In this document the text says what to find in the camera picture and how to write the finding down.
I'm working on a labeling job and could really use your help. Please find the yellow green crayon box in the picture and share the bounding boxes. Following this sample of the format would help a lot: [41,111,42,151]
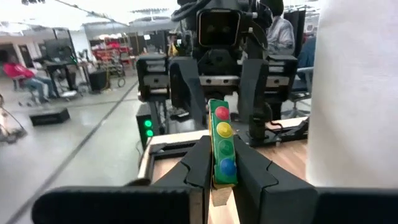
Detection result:
[207,98,239,190]

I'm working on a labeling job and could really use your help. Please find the black floor platform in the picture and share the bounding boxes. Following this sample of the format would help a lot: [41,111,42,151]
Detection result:
[29,107,71,127]

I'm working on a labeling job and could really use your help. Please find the red storage shelves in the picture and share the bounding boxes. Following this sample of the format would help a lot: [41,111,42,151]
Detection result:
[93,40,131,63]

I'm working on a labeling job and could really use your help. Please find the black waste bin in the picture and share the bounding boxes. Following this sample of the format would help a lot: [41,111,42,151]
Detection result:
[89,70,109,93]

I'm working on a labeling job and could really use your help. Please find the black box green lights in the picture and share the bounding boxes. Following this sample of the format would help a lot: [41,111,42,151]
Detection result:
[136,104,156,150]

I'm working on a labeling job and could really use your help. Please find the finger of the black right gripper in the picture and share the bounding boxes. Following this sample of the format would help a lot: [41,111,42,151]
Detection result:
[238,58,274,146]
[169,57,208,128]

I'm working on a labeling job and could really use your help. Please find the person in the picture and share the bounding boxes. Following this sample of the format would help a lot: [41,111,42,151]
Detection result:
[267,15,296,57]
[2,54,57,103]
[297,37,317,72]

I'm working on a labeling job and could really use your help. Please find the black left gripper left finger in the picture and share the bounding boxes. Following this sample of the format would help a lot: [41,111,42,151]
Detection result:
[30,135,215,224]

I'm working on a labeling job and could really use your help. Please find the table lamp white shade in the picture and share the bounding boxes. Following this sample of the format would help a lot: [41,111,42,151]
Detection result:
[306,0,398,189]

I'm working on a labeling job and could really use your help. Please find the black desk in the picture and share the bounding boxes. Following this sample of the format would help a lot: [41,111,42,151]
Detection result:
[43,60,78,99]

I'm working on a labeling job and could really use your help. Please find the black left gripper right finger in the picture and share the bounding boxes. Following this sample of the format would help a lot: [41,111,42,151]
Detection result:
[233,136,398,224]

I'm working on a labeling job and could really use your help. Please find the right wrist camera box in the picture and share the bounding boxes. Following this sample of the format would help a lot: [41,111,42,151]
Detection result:
[197,8,242,47]

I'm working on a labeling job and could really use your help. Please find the grey office chair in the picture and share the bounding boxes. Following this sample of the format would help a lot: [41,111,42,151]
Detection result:
[289,67,313,118]

